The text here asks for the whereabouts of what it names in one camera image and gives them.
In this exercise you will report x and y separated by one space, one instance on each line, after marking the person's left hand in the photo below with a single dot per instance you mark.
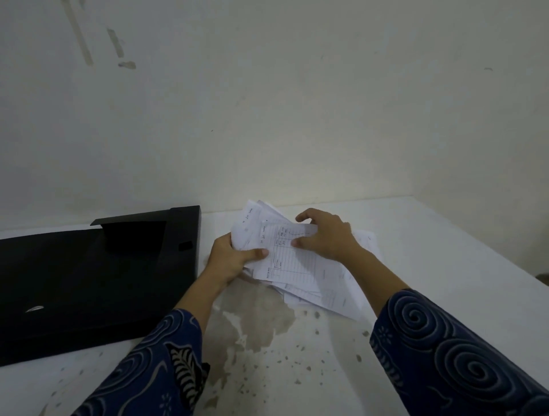
227 261

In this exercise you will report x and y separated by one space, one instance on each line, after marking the person's right hand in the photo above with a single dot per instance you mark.
330 238

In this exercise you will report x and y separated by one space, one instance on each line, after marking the pile of white printed papers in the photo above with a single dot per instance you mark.
300 274

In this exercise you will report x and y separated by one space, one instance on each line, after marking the person's left forearm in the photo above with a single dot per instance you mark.
167 355

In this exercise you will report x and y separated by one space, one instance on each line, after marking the person's right forearm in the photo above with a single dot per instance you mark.
437 343

